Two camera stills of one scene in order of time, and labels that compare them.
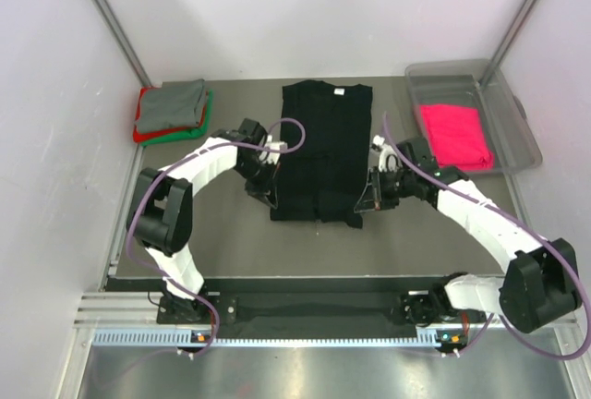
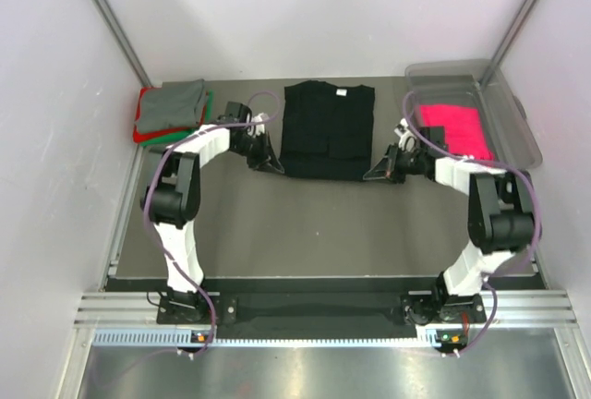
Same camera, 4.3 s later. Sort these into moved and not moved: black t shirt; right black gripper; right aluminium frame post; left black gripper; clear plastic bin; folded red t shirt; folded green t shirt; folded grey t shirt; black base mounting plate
Moved: left black gripper; black t shirt; right black gripper
Not moved: folded red t shirt; folded green t shirt; folded grey t shirt; right aluminium frame post; clear plastic bin; black base mounting plate
